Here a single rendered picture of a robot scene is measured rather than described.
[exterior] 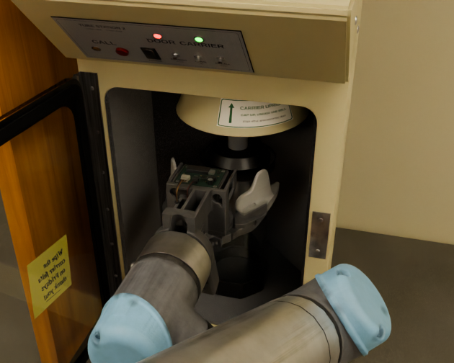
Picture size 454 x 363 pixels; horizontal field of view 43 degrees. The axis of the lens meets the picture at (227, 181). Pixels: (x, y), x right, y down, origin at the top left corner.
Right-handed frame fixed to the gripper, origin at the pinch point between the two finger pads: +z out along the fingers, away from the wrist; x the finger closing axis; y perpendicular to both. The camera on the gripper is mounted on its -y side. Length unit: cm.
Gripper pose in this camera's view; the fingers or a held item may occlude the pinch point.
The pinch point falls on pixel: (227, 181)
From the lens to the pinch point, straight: 79.9
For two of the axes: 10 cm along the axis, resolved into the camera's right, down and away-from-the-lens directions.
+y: 0.0, -8.6, -5.1
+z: 2.6, -5.0, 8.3
